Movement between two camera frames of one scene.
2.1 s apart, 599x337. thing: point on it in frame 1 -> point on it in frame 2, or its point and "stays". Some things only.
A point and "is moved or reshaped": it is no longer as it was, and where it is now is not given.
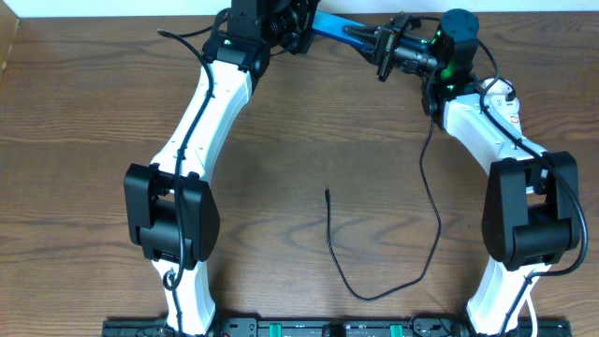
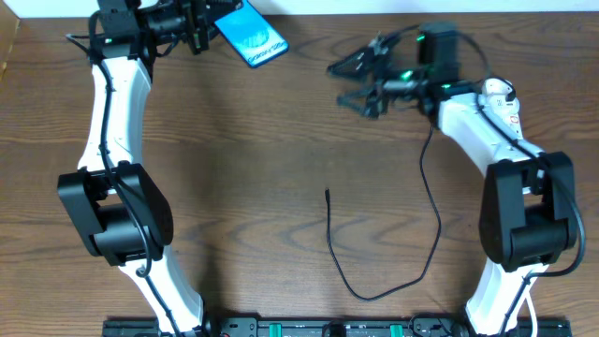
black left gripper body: x=306 y=28 -> x=197 y=29
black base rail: x=334 y=328 stays
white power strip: x=514 y=118 stays
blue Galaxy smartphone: x=334 y=24 is moved or reshaped
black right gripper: x=388 y=49 -> x=377 y=81
